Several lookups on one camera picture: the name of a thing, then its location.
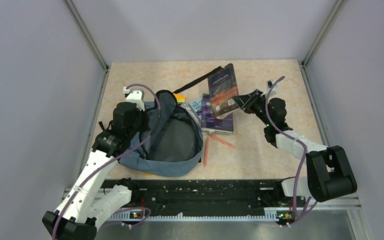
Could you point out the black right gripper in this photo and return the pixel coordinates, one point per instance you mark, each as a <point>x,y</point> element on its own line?
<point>246,101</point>

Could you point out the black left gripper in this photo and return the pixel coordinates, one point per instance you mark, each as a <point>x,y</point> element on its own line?
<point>144,114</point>

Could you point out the dark thick paperback book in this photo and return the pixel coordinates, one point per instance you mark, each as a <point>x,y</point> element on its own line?
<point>223,87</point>

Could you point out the blue grey student backpack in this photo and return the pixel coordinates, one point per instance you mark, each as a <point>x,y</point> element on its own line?
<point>176,140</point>

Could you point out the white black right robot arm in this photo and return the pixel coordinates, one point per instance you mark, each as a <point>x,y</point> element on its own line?
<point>328,172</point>

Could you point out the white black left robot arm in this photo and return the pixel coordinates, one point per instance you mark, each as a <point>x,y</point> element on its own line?
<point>79,216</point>

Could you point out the orange pen slanted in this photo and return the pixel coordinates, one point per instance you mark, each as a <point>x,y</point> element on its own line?
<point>221,141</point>

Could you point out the colourful sticky note stack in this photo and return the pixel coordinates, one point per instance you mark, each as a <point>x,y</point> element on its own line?
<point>180,99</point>

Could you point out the orange pen upright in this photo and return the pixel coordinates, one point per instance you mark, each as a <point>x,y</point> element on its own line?
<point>206,151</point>

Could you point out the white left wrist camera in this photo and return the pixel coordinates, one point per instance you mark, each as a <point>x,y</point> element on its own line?
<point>135,96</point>

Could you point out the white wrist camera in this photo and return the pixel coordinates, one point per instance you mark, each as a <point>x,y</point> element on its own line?
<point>269,84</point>
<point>135,96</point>

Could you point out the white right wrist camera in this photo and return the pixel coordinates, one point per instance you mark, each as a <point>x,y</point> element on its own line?
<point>269,84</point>

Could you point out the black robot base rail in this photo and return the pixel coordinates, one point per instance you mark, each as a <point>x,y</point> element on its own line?
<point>205,198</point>

